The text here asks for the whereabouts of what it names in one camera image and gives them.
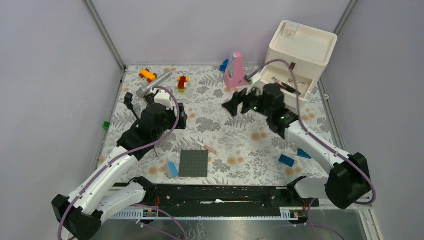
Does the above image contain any clear plastic bag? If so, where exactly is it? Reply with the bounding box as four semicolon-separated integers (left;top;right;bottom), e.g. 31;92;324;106
271;77;306;86

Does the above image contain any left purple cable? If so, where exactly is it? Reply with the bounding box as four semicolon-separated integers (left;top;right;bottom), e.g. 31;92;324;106
57;86;191;240

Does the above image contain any blue lego brick left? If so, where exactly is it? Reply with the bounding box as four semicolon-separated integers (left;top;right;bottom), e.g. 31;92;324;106
278;154;295;168

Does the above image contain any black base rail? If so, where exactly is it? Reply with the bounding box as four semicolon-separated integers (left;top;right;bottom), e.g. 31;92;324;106
141;184;320;218

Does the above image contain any green clip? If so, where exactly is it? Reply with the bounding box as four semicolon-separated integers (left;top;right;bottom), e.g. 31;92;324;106
102;121;111;130

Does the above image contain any black square compact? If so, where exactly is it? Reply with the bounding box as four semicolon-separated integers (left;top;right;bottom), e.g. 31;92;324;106
143;93;156;105

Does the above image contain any blue toy brick back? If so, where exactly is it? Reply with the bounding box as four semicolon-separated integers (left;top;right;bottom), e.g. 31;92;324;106
219;59;229;72

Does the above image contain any black mini tripod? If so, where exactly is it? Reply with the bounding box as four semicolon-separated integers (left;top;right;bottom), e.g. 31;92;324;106
122;92;160;151

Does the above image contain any red yellow toy figure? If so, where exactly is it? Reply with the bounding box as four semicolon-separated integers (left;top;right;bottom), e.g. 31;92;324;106
176;76;190;93

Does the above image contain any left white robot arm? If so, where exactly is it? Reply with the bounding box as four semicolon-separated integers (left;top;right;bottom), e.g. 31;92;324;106
51;86;187;240

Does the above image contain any blue lego brick right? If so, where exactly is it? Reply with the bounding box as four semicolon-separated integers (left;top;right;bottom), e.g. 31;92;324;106
296;148;312;159

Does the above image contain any cream three-drawer organizer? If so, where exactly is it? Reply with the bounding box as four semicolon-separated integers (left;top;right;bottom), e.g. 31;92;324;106
260;20;338;108

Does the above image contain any grey microphone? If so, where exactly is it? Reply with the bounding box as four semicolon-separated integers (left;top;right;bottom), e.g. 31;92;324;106
136;71;173;98

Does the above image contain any orange toy car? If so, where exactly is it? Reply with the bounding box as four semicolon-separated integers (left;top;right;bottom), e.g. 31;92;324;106
139;68;158;83

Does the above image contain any grey lego baseplate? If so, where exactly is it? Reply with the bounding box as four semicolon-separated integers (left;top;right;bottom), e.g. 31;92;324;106
178;150;209;178

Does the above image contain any white cosmetic box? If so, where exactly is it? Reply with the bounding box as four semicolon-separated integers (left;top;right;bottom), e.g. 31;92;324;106
281;21;299;39

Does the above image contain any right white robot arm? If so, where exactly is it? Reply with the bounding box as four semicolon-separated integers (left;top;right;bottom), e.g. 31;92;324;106
222;83;377;210

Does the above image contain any blue grey lego brick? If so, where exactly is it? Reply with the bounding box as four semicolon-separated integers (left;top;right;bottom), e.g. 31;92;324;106
164;161;179;179

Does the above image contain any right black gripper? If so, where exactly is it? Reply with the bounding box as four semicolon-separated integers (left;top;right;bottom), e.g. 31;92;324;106
221;81;273;118

